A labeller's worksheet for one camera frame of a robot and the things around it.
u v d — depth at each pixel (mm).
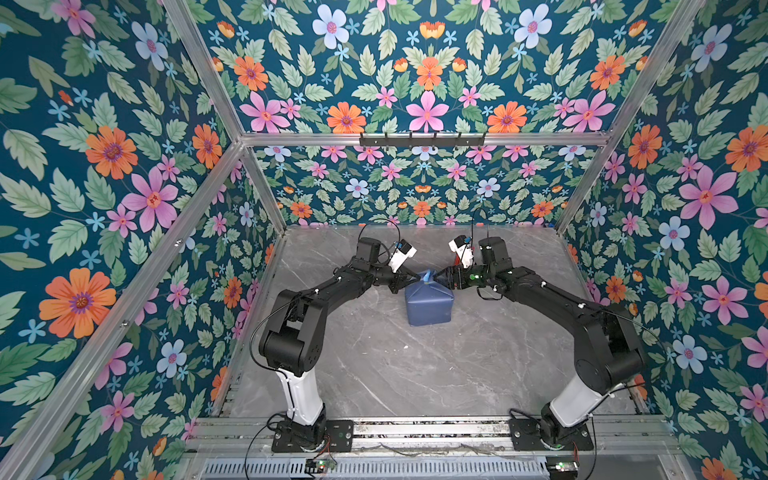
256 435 722
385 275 798
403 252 806
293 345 494
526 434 735
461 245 795
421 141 926
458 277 766
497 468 765
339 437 736
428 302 854
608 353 465
